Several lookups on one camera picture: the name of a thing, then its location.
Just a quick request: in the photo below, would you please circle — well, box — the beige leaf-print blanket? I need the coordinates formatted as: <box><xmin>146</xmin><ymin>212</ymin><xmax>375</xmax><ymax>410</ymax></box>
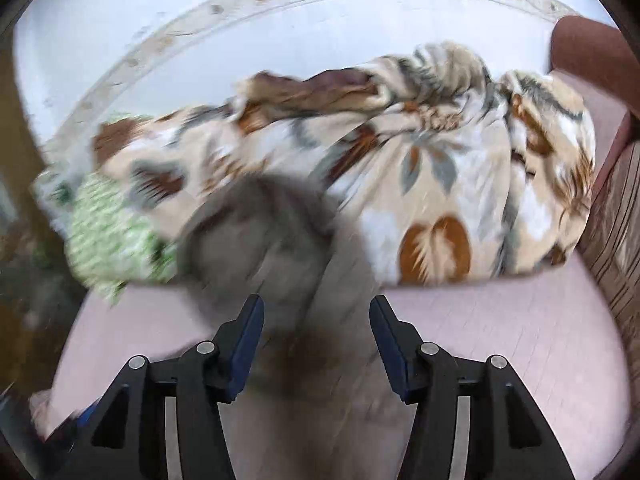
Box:
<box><xmin>93</xmin><ymin>42</ymin><xmax>596</xmax><ymax>285</ymax></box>

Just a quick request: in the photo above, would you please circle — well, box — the wooden glass-door wardrobe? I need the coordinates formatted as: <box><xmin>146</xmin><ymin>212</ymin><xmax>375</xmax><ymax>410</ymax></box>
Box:
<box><xmin>0</xmin><ymin>49</ymin><xmax>87</xmax><ymax>411</ymax></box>

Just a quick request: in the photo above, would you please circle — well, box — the grey-brown padded jacket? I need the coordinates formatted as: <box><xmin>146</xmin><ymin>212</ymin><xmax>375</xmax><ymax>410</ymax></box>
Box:
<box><xmin>178</xmin><ymin>176</ymin><xmax>412</xmax><ymax>479</ymax></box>

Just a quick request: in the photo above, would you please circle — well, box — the pink quilted bed cover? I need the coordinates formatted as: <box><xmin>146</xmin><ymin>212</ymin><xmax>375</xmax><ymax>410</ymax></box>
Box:
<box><xmin>34</xmin><ymin>255</ymin><xmax>630</xmax><ymax>479</ymax></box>

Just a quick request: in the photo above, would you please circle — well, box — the green white patterned pillow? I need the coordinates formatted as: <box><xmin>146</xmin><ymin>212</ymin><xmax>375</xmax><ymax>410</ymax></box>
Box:
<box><xmin>64</xmin><ymin>114</ymin><xmax>179</xmax><ymax>306</ymax></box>

